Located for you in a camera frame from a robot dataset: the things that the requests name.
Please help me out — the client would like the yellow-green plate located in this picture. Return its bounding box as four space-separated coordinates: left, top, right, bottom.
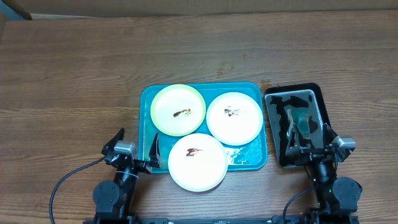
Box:
150 84 206 136

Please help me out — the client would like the teal plastic tray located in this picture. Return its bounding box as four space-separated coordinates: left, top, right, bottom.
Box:
137 82 268 174

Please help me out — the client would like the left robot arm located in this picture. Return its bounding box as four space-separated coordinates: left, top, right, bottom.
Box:
93 128 161 224

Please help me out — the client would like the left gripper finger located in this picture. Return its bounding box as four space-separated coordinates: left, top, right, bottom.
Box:
149 133 162 168
101 128 125 155

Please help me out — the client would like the white plate front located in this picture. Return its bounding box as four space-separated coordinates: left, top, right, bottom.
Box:
168 133 228 192

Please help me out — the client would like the white plate right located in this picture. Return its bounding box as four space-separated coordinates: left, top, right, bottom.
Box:
206 92 263 146

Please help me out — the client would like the white plate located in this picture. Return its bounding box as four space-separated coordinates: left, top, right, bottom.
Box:
168 133 228 192
206 92 263 146

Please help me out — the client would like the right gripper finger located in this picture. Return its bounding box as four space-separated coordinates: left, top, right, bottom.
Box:
285 124 302 156
322 123 338 147

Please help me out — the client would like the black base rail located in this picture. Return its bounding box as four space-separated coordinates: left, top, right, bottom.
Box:
83 215 360 224

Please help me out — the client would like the yellow green sponge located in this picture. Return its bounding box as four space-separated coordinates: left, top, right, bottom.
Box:
287 108 310 139

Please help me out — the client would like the black water tray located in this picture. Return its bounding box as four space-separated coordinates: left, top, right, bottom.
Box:
264 83 330 169

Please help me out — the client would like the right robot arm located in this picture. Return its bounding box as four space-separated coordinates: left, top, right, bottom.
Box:
282 123 363 224

